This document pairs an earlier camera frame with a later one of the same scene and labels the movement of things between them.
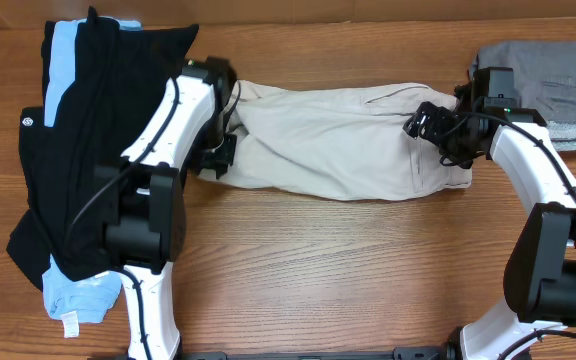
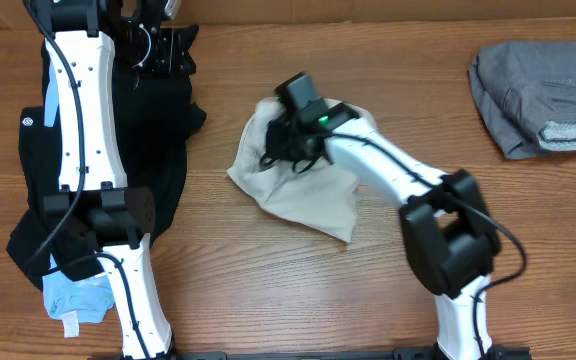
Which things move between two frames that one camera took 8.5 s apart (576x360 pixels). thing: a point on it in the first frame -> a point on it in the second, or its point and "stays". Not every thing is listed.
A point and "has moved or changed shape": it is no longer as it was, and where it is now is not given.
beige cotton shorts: x=335 y=144 has moved or changed shape
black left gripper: x=220 y=160 -> x=172 y=46
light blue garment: x=92 y=296 stays
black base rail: x=449 y=351 stays
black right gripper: x=436 y=115 -> x=273 y=148
